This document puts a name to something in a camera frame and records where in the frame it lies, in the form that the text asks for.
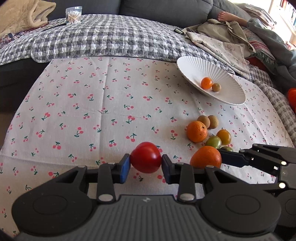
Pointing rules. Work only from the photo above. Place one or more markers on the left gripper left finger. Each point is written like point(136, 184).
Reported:
point(66, 202)

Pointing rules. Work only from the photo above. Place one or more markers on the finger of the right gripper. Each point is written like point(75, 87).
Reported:
point(233, 158)

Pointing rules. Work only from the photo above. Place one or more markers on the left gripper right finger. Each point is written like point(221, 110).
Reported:
point(224, 201)

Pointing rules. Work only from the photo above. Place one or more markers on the dark green tomato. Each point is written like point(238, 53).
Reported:
point(226, 148)

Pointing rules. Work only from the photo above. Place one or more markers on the yellow orange tomato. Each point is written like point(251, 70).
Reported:
point(224, 136)

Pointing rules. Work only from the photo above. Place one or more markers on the large orange mandarin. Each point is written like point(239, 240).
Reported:
point(205, 156)

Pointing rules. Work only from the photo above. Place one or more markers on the brown longan fruit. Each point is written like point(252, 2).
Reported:
point(214, 122)
point(205, 120)

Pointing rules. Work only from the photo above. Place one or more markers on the red tomato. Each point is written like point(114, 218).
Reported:
point(146, 158)

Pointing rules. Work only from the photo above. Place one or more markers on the orange knitted plush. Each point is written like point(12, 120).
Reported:
point(291, 96)

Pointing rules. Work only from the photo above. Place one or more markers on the small brown longan in plate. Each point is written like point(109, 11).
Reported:
point(216, 87)

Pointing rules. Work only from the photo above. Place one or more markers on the small orange tomato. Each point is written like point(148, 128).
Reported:
point(206, 83)

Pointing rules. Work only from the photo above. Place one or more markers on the grey woven blanket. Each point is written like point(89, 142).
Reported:
point(277, 99)

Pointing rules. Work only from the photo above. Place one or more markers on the cherry print tablecloth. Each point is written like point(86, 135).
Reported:
point(90, 111)

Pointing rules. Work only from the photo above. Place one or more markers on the white ribbed plate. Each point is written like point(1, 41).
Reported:
point(194, 69)

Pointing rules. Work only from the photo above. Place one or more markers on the red cushion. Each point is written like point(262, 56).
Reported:
point(256, 62)

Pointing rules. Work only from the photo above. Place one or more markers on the folded floral cloth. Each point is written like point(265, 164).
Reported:
point(227, 53)

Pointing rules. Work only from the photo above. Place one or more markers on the grey sweatpants leg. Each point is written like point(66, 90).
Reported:
point(284, 67)

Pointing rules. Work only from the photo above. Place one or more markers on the patterned striped pillow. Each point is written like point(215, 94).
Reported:
point(262, 52)

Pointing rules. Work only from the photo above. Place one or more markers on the beige canvas bag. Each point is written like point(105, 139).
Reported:
point(229, 32)

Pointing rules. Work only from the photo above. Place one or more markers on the dark grey sofa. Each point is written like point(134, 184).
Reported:
point(18, 77)

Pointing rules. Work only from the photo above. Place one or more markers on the small black object on quilt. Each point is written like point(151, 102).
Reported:
point(178, 31)

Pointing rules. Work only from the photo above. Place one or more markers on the person's bare foot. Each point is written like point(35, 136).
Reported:
point(224, 16)

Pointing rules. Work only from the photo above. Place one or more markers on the stack of books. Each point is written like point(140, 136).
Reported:
point(261, 14)

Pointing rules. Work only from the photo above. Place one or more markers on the grey checkered quilt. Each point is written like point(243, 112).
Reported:
point(104, 35)

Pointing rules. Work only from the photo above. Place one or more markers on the beige fluffy blanket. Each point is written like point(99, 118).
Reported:
point(18, 16)

